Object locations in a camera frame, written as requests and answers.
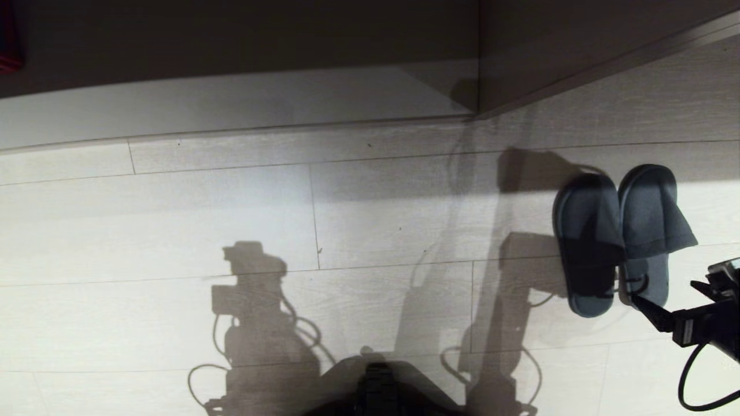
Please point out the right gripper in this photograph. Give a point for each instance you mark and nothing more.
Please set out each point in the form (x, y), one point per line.
(710, 324)

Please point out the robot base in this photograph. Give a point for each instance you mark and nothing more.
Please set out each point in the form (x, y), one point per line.
(378, 390)

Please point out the dark grey slipper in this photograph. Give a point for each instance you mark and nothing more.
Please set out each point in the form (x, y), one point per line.
(588, 242)
(650, 214)

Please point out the dark brown cabinet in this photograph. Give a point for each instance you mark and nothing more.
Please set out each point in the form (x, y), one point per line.
(555, 46)

